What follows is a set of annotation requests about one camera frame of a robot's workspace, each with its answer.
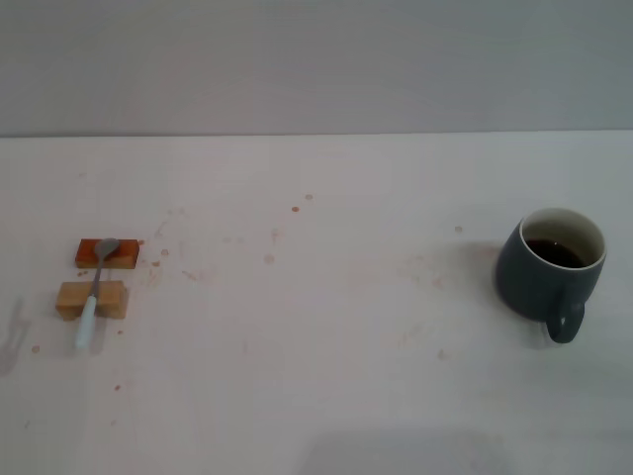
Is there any dark orange wooden block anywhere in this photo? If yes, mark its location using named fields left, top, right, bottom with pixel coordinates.
left=74, top=237, right=140, bottom=270

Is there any light notched wooden block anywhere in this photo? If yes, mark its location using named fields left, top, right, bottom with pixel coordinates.
left=54, top=280, right=130, bottom=322

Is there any grey ceramic mug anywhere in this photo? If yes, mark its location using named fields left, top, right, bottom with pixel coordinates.
left=496, top=207, right=608, bottom=344

